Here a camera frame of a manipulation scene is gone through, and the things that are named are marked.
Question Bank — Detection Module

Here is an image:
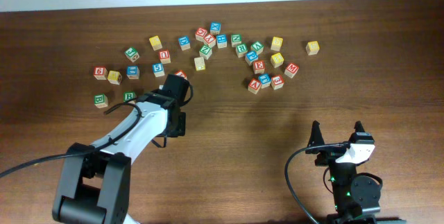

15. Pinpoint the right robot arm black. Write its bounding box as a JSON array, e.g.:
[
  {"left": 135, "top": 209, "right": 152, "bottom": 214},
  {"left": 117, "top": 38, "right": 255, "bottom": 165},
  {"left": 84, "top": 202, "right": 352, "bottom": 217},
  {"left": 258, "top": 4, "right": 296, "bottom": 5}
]
[{"left": 306, "top": 121, "right": 383, "bottom": 223}]

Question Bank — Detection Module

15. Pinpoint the red block E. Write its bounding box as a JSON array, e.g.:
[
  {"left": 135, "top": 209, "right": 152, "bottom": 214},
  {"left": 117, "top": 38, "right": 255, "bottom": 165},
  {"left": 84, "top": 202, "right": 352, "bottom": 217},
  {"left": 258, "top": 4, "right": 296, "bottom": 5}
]
[{"left": 253, "top": 60, "right": 265, "bottom": 74}]

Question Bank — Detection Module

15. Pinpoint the blue block left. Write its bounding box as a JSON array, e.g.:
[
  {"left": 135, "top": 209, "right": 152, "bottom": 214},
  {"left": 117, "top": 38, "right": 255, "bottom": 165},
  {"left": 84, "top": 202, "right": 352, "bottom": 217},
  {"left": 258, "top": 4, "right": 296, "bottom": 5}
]
[{"left": 126, "top": 66, "right": 140, "bottom": 79}]

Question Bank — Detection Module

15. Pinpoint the yellow block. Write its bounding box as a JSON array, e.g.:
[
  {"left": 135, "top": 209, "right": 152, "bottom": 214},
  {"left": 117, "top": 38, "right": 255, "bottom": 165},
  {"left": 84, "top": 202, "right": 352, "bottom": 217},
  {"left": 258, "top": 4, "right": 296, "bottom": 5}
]
[
  {"left": 107, "top": 71, "right": 122, "bottom": 85},
  {"left": 271, "top": 53, "right": 284, "bottom": 68},
  {"left": 194, "top": 57, "right": 205, "bottom": 71},
  {"left": 306, "top": 41, "right": 320, "bottom": 55},
  {"left": 148, "top": 35, "right": 162, "bottom": 51},
  {"left": 271, "top": 37, "right": 283, "bottom": 51}
]

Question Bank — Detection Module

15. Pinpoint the green block N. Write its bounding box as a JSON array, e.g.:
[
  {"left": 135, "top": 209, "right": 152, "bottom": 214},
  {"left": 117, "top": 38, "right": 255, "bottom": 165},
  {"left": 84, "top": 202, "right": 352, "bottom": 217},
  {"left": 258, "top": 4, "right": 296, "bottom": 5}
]
[{"left": 231, "top": 34, "right": 242, "bottom": 47}]

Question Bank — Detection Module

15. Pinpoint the red block 3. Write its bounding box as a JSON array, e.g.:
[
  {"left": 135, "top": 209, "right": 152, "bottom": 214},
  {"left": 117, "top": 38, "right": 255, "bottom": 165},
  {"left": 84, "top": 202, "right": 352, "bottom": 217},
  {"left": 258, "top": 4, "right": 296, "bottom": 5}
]
[{"left": 271, "top": 75, "right": 284, "bottom": 89}]

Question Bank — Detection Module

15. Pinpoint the blue block P right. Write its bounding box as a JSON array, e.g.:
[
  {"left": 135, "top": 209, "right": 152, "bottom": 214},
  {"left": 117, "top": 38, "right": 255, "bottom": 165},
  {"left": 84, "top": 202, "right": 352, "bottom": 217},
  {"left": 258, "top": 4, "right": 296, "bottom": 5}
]
[{"left": 245, "top": 51, "right": 258, "bottom": 66}]

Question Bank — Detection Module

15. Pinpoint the red block 6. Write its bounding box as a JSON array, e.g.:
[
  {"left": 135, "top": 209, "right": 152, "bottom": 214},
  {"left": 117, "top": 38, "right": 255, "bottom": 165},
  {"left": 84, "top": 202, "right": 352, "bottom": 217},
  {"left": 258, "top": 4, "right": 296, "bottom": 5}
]
[{"left": 93, "top": 66, "right": 108, "bottom": 80}]

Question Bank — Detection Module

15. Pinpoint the red block C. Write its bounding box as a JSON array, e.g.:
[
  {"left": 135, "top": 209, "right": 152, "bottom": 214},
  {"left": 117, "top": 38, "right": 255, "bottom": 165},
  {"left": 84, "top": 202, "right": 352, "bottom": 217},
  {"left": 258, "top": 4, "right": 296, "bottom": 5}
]
[{"left": 195, "top": 28, "right": 207, "bottom": 42}]

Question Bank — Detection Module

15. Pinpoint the blue block D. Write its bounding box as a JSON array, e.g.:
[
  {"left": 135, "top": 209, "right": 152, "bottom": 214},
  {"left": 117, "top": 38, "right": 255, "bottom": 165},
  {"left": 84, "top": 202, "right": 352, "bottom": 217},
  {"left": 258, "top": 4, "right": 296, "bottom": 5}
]
[{"left": 178, "top": 36, "right": 191, "bottom": 51}]

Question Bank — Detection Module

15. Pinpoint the green block Z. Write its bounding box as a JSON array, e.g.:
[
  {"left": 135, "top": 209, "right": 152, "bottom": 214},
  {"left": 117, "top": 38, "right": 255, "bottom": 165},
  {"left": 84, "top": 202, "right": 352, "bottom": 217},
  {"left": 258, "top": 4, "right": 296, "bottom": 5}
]
[{"left": 199, "top": 45, "right": 212, "bottom": 60}]

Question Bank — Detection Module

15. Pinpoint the green block V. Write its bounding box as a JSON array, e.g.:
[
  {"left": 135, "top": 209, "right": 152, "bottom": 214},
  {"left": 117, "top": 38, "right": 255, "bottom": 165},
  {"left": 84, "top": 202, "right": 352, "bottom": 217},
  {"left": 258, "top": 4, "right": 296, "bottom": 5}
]
[{"left": 250, "top": 41, "right": 264, "bottom": 55}]

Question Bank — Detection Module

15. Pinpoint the red block K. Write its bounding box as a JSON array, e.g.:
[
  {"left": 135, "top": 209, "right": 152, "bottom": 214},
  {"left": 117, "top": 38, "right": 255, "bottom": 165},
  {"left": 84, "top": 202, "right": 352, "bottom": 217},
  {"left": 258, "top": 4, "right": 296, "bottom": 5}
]
[{"left": 175, "top": 70, "right": 187, "bottom": 80}]

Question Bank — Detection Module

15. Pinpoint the green block B right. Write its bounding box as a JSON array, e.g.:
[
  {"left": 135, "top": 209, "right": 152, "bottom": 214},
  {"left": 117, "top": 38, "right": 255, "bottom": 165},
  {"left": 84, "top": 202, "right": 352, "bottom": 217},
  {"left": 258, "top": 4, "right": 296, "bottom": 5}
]
[{"left": 123, "top": 92, "right": 137, "bottom": 103}]

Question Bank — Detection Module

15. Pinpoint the green block R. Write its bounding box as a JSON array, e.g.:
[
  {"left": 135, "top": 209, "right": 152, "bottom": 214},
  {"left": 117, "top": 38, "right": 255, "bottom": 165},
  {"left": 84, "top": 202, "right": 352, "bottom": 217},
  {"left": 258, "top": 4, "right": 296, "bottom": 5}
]
[{"left": 235, "top": 44, "right": 248, "bottom": 58}]

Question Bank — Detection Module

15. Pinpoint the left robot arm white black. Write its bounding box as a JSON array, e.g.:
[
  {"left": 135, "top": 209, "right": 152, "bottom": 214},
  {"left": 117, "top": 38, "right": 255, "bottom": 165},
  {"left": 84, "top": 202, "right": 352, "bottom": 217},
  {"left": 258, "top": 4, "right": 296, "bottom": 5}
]
[{"left": 52, "top": 89, "right": 186, "bottom": 223}]

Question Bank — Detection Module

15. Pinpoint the blue block H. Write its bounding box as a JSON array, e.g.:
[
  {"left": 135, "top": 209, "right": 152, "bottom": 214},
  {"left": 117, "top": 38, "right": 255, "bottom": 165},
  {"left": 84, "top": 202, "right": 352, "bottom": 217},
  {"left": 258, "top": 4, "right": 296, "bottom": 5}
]
[{"left": 216, "top": 34, "right": 228, "bottom": 49}]

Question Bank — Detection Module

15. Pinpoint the green block J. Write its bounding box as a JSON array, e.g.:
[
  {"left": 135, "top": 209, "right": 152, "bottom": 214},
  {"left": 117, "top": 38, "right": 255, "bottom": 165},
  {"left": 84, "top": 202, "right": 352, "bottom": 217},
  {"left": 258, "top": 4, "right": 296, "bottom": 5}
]
[{"left": 124, "top": 46, "right": 140, "bottom": 62}]

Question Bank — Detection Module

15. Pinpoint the red block U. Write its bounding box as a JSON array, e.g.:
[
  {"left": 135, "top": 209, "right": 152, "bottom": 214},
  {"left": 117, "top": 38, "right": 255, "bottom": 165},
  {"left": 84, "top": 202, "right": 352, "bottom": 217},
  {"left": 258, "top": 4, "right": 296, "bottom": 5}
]
[{"left": 159, "top": 50, "right": 171, "bottom": 64}]

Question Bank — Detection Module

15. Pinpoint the blue block X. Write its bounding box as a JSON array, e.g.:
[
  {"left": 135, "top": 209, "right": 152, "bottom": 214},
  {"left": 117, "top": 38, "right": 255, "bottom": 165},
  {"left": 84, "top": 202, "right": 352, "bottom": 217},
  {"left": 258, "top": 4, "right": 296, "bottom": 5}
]
[{"left": 210, "top": 22, "right": 221, "bottom": 35}]

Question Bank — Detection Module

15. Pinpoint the red block A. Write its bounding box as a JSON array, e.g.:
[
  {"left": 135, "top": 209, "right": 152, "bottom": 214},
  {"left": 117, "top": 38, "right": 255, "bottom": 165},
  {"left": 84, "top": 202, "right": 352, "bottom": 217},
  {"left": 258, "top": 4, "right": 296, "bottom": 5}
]
[{"left": 248, "top": 78, "right": 262, "bottom": 94}]

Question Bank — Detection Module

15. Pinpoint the green block b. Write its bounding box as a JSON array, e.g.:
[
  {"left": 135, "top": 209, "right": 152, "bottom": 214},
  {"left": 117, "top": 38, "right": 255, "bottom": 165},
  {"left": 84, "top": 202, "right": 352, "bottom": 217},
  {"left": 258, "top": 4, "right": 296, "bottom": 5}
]
[
  {"left": 123, "top": 92, "right": 137, "bottom": 103},
  {"left": 94, "top": 94, "right": 108, "bottom": 108}
]

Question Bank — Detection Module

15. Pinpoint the green block B left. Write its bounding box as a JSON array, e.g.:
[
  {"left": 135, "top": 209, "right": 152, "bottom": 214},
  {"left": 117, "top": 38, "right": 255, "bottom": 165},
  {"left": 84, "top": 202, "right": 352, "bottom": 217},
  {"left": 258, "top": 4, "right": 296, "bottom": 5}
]
[{"left": 94, "top": 94, "right": 108, "bottom": 108}]

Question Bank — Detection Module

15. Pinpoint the red block M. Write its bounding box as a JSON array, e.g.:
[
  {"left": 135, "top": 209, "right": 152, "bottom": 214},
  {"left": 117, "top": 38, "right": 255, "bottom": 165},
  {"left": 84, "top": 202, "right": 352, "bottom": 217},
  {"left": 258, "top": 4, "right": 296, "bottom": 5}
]
[{"left": 284, "top": 63, "right": 299, "bottom": 78}]

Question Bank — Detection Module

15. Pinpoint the blue block bottom right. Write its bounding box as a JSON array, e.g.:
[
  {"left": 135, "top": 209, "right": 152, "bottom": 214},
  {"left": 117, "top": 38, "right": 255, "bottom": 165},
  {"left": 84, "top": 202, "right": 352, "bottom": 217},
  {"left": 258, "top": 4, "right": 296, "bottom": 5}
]
[{"left": 258, "top": 74, "right": 271, "bottom": 89}]

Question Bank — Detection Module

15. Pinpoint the blue block 5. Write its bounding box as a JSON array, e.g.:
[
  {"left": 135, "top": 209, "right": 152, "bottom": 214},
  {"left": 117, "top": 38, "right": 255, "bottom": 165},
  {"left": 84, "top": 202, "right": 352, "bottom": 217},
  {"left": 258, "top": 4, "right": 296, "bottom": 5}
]
[{"left": 152, "top": 63, "right": 165, "bottom": 77}]

